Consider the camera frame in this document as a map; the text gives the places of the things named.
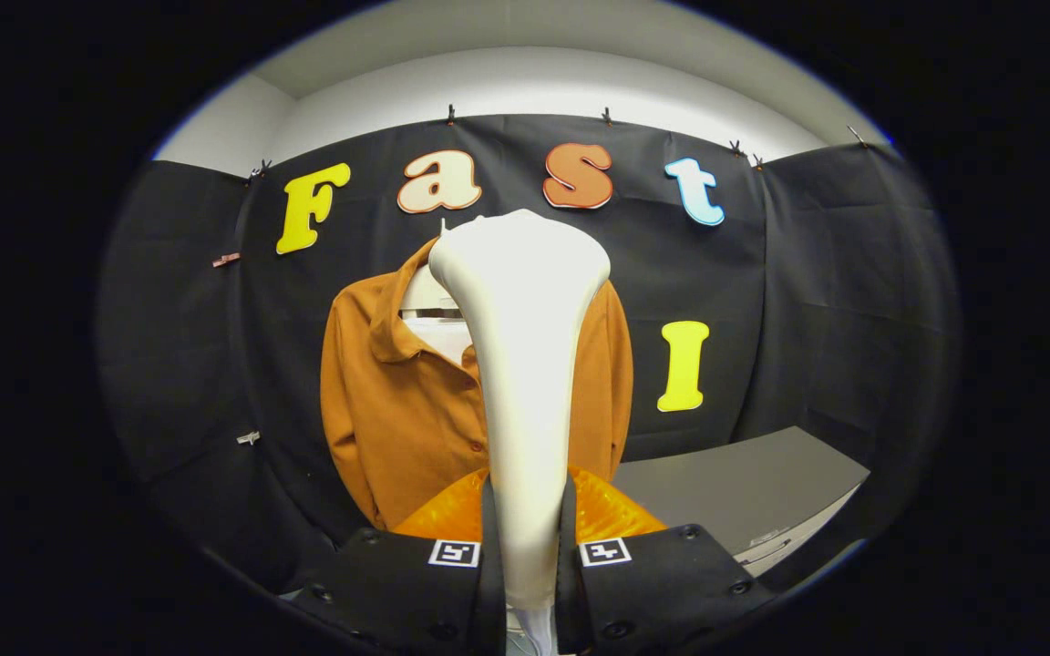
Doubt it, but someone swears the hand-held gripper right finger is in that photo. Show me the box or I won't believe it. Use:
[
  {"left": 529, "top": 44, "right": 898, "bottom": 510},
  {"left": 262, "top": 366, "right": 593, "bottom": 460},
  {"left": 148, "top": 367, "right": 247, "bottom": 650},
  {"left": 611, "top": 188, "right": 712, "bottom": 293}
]
[{"left": 554, "top": 467, "right": 777, "bottom": 656}]

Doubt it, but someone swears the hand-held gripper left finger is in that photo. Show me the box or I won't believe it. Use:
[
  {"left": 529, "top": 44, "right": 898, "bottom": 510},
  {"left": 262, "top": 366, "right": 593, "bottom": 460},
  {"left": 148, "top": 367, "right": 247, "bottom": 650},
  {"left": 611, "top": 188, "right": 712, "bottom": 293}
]
[{"left": 293, "top": 467, "right": 508, "bottom": 656}]

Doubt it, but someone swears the orange button-up shirt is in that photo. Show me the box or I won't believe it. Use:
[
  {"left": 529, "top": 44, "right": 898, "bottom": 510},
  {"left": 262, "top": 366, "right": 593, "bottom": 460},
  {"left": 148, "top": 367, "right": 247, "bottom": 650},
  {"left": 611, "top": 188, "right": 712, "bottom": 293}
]
[{"left": 320, "top": 239, "right": 633, "bottom": 531}]

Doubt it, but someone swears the grey cabinet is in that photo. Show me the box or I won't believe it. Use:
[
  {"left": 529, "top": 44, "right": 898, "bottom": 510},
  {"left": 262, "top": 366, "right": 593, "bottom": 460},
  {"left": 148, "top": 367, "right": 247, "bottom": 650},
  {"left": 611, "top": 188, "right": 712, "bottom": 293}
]
[{"left": 612, "top": 425, "right": 871, "bottom": 578}]

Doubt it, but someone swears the white mannequin torso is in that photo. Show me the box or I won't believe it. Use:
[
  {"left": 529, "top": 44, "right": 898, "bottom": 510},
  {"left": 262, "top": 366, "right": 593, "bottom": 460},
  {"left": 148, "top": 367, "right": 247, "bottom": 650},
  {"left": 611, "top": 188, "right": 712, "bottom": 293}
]
[{"left": 399, "top": 262, "right": 477, "bottom": 367}]

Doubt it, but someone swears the black backdrop cloth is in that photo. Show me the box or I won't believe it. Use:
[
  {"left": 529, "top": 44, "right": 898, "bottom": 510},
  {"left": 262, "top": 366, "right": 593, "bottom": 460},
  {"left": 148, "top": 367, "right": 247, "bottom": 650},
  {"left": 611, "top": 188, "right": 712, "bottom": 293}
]
[{"left": 98, "top": 114, "right": 961, "bottom": 598}]

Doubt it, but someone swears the row of black cloth clips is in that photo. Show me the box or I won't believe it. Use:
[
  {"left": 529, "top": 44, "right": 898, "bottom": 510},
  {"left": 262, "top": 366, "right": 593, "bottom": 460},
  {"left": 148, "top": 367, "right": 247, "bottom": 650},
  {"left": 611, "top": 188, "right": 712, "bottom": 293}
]
[{"left": 247, "top": 103, "right": 870, "bottom": 181}]

